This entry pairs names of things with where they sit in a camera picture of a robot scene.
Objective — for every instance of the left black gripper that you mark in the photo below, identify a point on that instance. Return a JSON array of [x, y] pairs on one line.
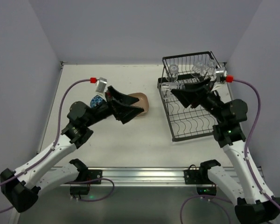
[[110, 101]]

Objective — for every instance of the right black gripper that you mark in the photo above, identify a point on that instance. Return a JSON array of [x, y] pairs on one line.
[[201, 94]]

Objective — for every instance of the brown square panda plate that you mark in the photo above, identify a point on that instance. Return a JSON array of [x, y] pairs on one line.
[[143, 100]]

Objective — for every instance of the blue dotted small bowl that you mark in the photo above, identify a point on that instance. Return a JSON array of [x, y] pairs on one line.
[[96, 100]]

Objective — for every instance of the clear glass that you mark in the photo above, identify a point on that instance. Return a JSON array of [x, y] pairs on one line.
[[211, 66], [173, 73], [198, 69], [167, 87]]

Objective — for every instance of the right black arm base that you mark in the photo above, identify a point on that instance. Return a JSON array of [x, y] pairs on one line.
[[194, 176]]

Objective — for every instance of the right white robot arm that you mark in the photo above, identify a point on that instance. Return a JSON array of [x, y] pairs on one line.
[[253, 201]]

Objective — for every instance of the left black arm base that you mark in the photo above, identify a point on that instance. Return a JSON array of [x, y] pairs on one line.
[[88, 177]]

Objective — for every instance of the black wire dish rack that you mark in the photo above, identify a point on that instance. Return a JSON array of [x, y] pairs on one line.
[[186, 123]]

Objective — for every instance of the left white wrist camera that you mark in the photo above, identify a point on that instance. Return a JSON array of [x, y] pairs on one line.
[[101, 86]]

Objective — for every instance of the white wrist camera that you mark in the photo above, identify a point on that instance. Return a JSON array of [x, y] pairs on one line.
[[221, 75], [101, 86]]

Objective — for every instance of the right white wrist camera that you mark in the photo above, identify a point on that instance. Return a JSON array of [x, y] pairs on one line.
[[221, 75]]

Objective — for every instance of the aluminium mounting rail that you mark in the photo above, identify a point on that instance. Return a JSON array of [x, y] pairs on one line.
[[143, 177]]

